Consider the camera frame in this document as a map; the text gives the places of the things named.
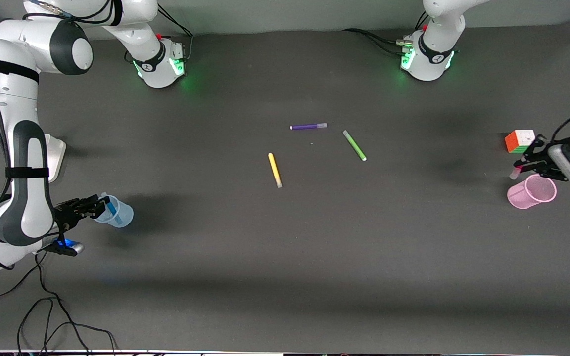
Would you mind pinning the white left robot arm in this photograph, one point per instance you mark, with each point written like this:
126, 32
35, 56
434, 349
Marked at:
433, 54

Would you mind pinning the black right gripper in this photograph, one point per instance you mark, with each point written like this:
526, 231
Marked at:
69, 211

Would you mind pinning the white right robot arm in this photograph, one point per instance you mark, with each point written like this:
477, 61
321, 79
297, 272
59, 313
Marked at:
18, 207

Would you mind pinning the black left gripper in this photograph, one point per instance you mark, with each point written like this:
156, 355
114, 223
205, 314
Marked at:
542, 160

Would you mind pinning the pink mesh cup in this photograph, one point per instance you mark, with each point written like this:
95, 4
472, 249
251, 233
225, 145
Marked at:
522, 195

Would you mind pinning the light blue mesh cup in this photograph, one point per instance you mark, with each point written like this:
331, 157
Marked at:
124, 217

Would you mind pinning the green marker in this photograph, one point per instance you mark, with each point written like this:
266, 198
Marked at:
354, 145

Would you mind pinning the purple marker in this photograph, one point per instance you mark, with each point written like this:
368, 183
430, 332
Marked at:
307, 127

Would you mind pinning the yellow marker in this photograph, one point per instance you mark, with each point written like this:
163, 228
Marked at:
274, 170

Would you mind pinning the multicoloured puzzle cube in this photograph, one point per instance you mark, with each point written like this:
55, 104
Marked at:
520, 139

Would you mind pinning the blue marker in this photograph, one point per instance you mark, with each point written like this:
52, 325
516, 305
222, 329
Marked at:
113, 207

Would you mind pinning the pink marker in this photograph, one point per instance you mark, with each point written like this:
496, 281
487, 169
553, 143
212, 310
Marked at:
514, 173

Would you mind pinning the white stand with base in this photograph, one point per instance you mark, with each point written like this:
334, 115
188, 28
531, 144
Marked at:
57, 158

